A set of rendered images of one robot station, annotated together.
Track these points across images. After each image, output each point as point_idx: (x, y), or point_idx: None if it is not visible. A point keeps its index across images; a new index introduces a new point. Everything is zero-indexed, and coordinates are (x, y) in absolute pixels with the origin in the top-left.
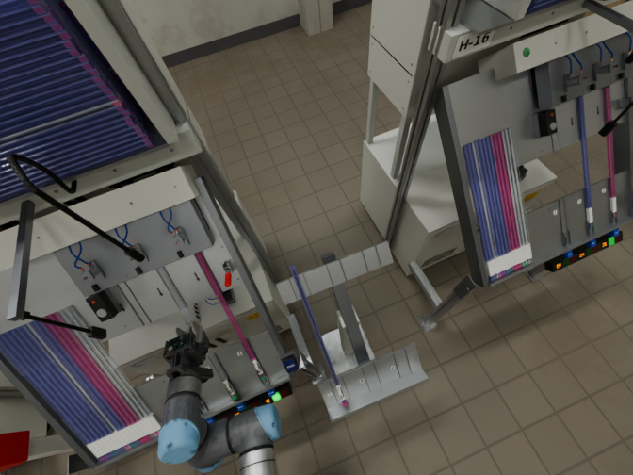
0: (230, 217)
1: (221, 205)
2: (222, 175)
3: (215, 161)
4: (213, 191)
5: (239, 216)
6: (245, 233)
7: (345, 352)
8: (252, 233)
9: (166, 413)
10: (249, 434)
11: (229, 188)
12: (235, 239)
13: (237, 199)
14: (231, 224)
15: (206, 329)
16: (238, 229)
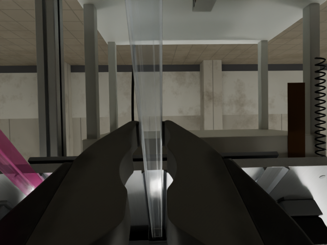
0: (92, 74)
1: (94, 104)
2: (109, 80)
3: (109, 103)
4: (94, 135)
5: (44, 137)
6: (49, 85)
7: None
8: (37, 77)
9: None
10: None
11: (109, 58)
12: (108, 7)
13: (104, 39)
14: (114, 22)
15: None
16: (91, 37)
